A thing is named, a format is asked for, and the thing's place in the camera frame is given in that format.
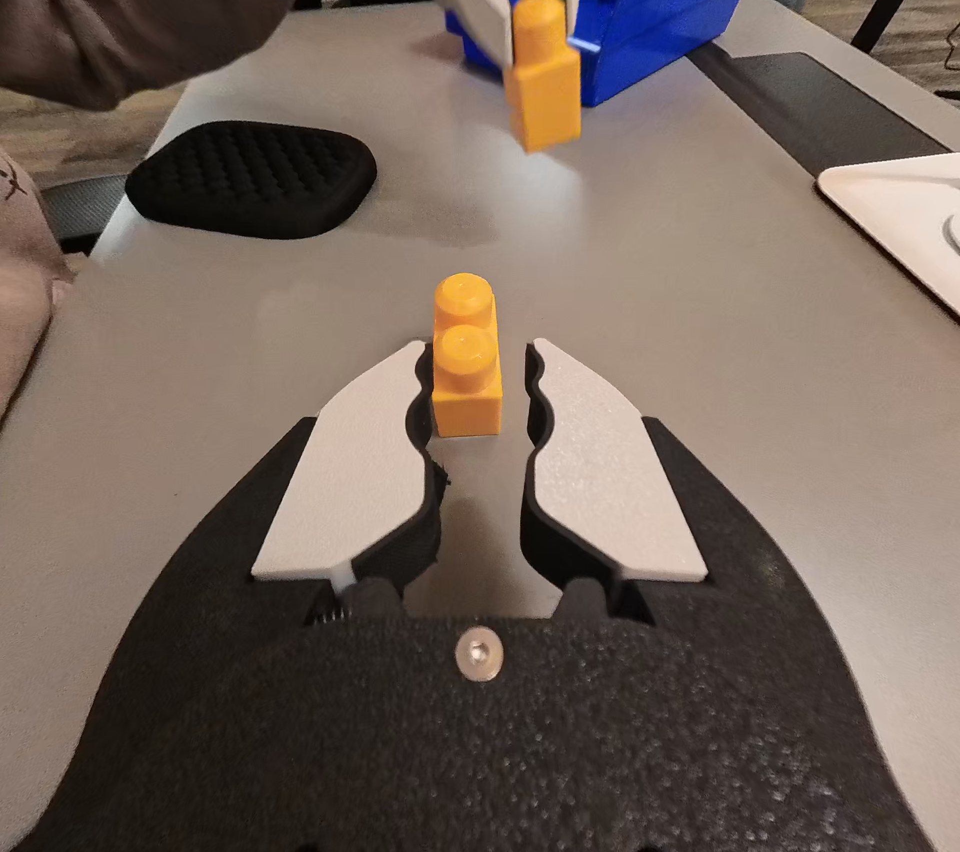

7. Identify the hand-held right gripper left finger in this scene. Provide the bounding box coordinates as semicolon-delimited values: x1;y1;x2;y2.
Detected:
251;339;451;615

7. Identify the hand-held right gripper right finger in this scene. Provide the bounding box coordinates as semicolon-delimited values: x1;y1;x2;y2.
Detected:
519;338;710;598

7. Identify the yellow one-stud mega block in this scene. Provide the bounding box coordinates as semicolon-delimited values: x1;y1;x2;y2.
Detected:
504;0;584;154

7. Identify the black mesh pad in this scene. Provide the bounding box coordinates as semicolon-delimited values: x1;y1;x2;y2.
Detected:
123;119;378;240

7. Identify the white document stand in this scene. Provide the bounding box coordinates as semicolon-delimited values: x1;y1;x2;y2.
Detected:
816;151;960;318

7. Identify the dark desk cable flap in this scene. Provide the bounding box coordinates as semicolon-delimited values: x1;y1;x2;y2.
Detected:
688;51;952;180

